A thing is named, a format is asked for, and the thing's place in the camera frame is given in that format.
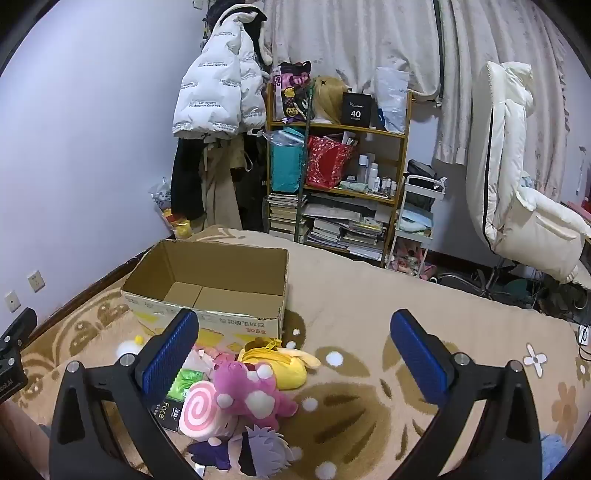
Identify stack of old books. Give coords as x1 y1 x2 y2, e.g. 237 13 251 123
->
268 191 301 241

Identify group of white bottles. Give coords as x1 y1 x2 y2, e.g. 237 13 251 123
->
346 154 399 195

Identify light blue cloth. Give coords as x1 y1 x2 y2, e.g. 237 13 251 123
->
399 205 435 234

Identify person's blue jeans leg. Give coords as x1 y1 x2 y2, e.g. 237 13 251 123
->
538 431 571 480

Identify yellow plush toy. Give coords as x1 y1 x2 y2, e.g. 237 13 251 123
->
238 338 321 391

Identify clear plastic bag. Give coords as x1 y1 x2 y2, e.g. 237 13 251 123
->
374 67 411 134

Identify teal bag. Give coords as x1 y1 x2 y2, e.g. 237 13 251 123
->
268 129 306 193

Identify green tissue pack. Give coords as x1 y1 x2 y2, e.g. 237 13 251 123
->
171 367 215 402

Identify pink plush toy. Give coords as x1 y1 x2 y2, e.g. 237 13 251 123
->
215 360 298 432

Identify white puffer jacket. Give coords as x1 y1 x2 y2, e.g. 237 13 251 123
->
172 7 269 139

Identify cardboard box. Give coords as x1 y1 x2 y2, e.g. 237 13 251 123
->
121 239 290 344

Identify beige coat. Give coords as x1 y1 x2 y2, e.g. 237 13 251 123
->
198 134 254 232

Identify black tissue pack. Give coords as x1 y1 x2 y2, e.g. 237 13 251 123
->
150 399 185 432

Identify blonde wig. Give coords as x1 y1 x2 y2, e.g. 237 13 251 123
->
310 76 354 125

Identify white trolley cart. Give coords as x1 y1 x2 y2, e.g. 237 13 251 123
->
385 174 448 280

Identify beige printed blanket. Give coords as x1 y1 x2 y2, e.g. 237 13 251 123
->
18 225 591 480

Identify black coat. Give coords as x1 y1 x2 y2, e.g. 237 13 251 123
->
171 134 208 222

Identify pink packet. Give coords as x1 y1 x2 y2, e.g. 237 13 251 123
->
187 344 241 370

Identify pile of magazines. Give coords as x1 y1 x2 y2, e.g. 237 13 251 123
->
302 194 393 261

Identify wooden shelf rack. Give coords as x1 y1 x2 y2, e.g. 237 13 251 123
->
264 80 413 269

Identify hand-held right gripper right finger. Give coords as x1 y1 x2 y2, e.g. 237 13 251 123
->
390 308 542 480

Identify plastic bag with yellow things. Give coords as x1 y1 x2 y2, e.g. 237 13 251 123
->
148 178 192 240

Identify black box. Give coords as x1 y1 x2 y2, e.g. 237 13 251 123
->
342 92 372 129

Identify white-haired purple plush doll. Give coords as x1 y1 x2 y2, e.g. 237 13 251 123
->
187 425 296 478

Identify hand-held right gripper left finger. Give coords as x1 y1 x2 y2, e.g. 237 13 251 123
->
48 308 204 480

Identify pink toys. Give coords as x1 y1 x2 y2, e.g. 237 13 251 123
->
390 240 437 280

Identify black patterned bag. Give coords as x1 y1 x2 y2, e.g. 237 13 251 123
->
274 61 312 124

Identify white padded chair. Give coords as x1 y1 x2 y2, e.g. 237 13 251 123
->
465 61 591 296

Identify red patterned bag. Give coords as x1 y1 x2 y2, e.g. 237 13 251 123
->
305 135 356 190

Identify person's left forearm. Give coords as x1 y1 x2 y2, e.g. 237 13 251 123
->
0 401 51 467

